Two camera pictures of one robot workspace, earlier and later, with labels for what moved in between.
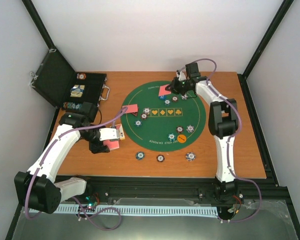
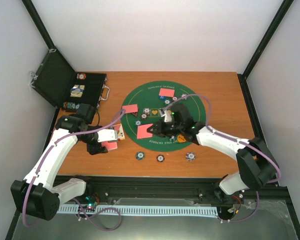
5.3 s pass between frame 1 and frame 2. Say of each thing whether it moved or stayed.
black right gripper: moved
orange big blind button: stayed
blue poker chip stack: stayed
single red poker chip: stayed
